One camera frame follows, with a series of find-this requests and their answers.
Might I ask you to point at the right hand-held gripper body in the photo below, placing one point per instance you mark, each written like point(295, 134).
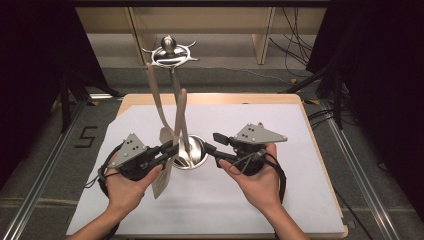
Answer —
point(256, 135)

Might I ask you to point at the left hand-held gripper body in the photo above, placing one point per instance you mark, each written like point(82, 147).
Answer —
point(128, 151)

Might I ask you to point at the beige spatula turner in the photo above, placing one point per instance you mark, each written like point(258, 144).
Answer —
point(163, 183)

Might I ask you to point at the beige spoon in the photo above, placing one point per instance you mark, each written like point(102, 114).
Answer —
point(155, 90)

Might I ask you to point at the steel utensil rack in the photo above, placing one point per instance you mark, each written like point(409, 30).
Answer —
point(168, 43)

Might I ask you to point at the person's left hand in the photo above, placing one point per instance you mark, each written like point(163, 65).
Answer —
point(125, 193)

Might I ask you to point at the person's right hand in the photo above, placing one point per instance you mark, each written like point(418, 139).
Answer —
point(263, 190)

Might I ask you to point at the white table cloth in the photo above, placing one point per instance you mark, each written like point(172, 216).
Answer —
point(233, 116)

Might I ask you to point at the black metal stand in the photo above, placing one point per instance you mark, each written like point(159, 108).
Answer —
point(338, 106)
point(65, 106)

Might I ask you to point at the wooden shelf unit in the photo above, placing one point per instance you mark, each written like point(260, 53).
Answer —
point(206, 20)

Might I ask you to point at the black curtain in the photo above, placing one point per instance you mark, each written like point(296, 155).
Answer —
point(383, 83)
point(33, 66)

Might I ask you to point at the aluminium floor rail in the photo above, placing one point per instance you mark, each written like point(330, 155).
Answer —
point(363, 170)
point(36, 193)

